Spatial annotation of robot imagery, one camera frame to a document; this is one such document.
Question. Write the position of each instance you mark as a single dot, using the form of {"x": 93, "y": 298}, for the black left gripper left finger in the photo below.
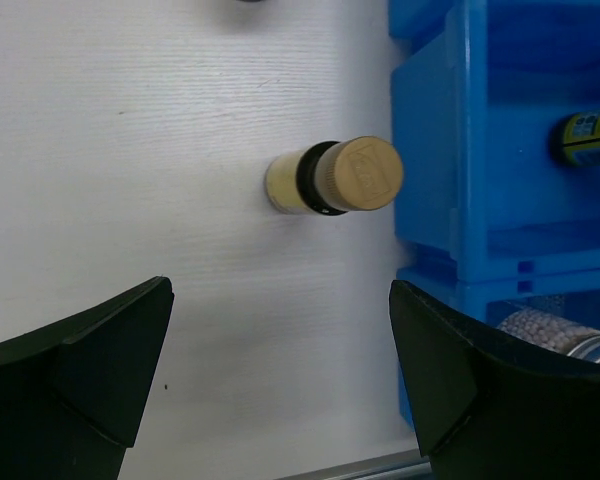
{"x": 73, "y": 393}

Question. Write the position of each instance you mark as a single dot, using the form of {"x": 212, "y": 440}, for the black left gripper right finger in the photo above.
{"x": 487, "y": 405}

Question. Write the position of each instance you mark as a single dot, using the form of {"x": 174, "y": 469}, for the blue label silver-lid jar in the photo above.
{"x": 554, "y": 333}

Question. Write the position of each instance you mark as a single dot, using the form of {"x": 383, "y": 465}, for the tan-cap yellow bottle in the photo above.
{"x": 332, "y": 178}

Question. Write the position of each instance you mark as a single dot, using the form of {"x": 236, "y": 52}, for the yellow label dark-cap bottle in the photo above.
{"x": 575, "y": 140}

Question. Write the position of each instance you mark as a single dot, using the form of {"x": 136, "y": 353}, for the blue plastic divided bin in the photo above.
{"x": 497, "y": 223}

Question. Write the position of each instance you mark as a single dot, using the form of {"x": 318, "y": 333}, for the aluminium front rail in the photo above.
{"x": 402, "y": 465}

